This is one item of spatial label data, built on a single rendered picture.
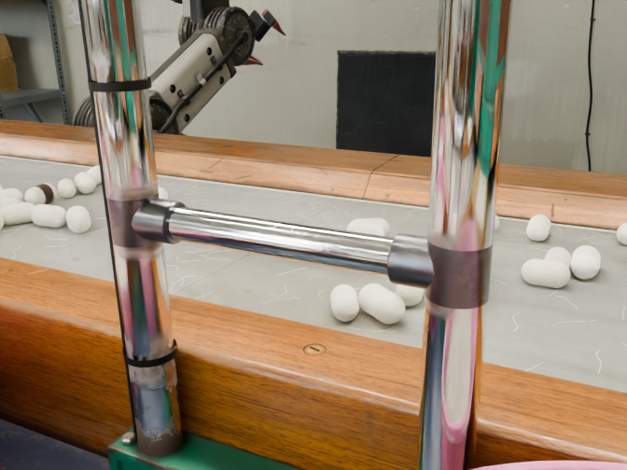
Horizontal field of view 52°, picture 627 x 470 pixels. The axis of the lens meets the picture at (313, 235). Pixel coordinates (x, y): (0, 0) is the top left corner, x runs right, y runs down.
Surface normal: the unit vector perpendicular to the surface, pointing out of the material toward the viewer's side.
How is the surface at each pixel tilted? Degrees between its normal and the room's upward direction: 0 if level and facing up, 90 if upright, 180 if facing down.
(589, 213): 45
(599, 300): 0
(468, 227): 90
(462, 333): 90
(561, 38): 90
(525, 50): 90
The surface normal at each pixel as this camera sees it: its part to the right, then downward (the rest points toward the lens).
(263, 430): -0.44, 0.31
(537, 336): -0.01, -0.94
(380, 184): -0.33, -0.44
